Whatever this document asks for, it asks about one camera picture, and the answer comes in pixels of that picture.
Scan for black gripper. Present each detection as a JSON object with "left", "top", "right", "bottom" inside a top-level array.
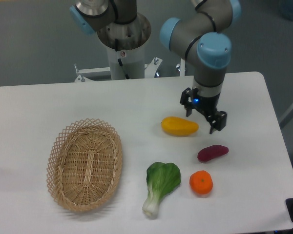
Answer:
[{"left": 180, "top": 88, "right": 227, "bottom": 134}]

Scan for yellow mango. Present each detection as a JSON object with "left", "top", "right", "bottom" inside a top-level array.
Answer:
[{"left": 161, "top": 117, "right": 199, "bottom": 137}]

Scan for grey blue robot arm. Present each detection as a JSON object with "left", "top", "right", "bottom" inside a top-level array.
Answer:
[{"left": 69, "top": 0, "right": 241, "bottom": 132}]

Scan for purple sweet potato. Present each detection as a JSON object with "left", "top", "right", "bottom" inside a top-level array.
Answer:
[{"left": 197, "top": 145, "right": 229, "bottom": 163}]

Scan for orange tangerine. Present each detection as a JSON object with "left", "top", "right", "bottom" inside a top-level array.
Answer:
[{"left": 189, "top": 170, "right": 213, "bottom": 195}]

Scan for green bok choy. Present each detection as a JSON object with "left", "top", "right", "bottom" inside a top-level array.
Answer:
[{"left": 142, "top": 162, "right": 181, "bottom": 218}]

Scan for oval wicker basket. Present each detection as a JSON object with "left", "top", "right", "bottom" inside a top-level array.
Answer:
[{"left": 46, "top": 118, "right": 123, "bottom": 212}]

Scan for blue water bottle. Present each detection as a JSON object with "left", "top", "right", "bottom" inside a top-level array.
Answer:
[{"left": 278, "top": 0, "right": 293, "bottom": 21}]

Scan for white metal base frame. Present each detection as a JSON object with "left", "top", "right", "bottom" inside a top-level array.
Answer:
[{"left": 73, "top": 56, "right": 188, "bottom": 82}]

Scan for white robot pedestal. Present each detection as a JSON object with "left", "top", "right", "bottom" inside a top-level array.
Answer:
[{"left": 97, "top": 13, "right": 151, "bottom": 66}]

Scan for black pedestal cable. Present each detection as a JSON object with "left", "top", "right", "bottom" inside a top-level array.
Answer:
[{"left": 114, "top": 38, "right": 130, "bottom": 80}]

